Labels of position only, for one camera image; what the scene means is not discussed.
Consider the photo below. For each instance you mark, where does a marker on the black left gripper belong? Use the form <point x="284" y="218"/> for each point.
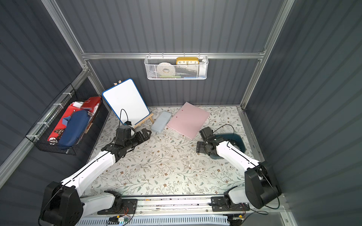
<point x="140" y="137"/>

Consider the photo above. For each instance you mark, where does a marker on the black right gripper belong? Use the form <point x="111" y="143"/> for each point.
<point x="202" y="147"/>

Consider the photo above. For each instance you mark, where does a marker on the teal plastic storage box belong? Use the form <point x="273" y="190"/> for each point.
<point x="226" y="146"/>

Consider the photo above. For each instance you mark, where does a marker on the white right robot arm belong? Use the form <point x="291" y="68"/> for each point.
<point x="260" y="183"/>

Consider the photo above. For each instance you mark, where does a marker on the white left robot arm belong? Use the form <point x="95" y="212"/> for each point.
<point x="63" y="203"/>

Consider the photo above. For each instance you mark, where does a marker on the light blue pencil case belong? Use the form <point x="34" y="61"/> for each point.
<point x="161" y="122"/>

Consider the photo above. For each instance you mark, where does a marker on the pink folder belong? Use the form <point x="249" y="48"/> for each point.
<point x="188" y="120"/>

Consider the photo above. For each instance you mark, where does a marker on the floral table mat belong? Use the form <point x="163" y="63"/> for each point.
<point x="168" y="164"/>

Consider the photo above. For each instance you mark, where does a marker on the blue framed whiteboard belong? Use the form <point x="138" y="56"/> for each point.
<point x="125" y="104"/>

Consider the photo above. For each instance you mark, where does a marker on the red package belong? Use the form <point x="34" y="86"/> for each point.
<point x="91" y="105"/>

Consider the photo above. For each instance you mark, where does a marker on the white tape roll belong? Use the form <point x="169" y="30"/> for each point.
<point x="165" y="69"/>

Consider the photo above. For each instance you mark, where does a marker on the navy blue pouch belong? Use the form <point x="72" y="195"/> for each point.
<point x="75" y="127"/>

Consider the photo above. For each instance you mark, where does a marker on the yellow clock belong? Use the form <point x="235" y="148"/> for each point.
<point x="187" y="61"/>

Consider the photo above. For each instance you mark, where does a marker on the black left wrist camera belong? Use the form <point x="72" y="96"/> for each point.
<point x="125" y="132"/>

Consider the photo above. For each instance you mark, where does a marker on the white wire wall basket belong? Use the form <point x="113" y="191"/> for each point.
<point x="183" y="72"/>

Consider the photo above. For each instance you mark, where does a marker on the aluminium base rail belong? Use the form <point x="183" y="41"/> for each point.
<point x="191" y="210"/>

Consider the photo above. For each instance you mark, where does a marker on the black wire side basket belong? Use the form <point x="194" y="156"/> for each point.
<point x="40" y="135"/>

